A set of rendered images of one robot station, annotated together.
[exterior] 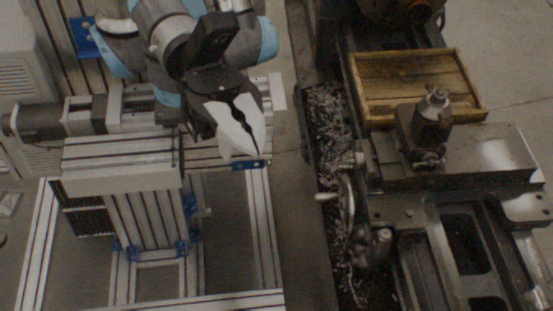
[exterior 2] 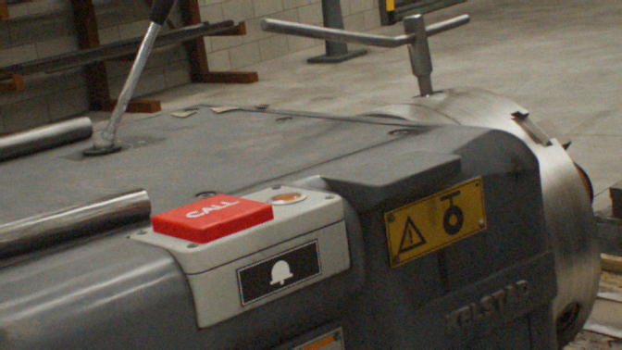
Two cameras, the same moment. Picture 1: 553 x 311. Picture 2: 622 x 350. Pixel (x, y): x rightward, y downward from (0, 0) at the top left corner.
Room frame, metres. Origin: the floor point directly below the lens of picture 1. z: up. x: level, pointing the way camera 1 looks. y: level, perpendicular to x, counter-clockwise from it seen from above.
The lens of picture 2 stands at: (2.33, 0.51, 1.46)
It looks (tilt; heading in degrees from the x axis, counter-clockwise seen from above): 14 degrees down; 236
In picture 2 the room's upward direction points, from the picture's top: 8 degrees counter-clockwise
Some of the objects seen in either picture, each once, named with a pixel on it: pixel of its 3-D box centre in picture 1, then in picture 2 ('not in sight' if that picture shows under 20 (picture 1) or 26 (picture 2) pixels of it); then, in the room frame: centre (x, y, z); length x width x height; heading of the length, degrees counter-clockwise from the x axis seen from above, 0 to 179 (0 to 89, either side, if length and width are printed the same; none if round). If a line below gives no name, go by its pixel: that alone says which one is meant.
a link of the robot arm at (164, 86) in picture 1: (182, 67); not in sight; (0.69, 0.15, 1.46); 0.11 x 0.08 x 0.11; 118
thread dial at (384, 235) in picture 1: (382, 242); not in sight; (0.73, -0.28, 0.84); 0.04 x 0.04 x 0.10; 5
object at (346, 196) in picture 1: (358, 214); not in sight; (0.88, -0.24, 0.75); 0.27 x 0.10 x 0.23; 5
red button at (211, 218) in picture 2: not in sight; (213, 223); (1.98, -0.15, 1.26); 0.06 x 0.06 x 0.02; 5
